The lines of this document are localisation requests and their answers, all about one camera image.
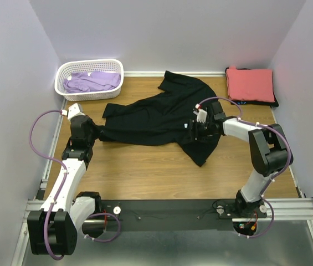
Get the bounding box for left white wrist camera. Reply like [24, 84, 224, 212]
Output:
[67, 103, 84, 121]

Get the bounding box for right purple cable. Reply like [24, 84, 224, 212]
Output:
[194, 96, 293, 200]

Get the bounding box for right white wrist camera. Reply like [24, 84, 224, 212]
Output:
[193, 109, 208, 123]

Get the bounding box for white plastic laundry basket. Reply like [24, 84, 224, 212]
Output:
[54, 59, 124, 101]

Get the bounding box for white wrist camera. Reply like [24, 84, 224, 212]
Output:
[193, 109, 208, 123]
[67, 103, 84, 121]

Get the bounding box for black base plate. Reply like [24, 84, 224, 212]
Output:
[82, 199, 271, 237]

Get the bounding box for folded red t shirt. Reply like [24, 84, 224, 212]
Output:
[225, 65, 275, 103]

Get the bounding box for aluminium frame rail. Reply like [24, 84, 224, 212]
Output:
[268, 198, 313, 221]

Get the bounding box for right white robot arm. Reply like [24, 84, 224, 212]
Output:
[190, 101, 293, 217]

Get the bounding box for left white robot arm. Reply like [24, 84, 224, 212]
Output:
[27, 111, 99, 260]

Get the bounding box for purple t shirt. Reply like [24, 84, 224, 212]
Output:
[63, 70, 121, 93]

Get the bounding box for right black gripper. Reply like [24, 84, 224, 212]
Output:
[180, 119, 214, 146]

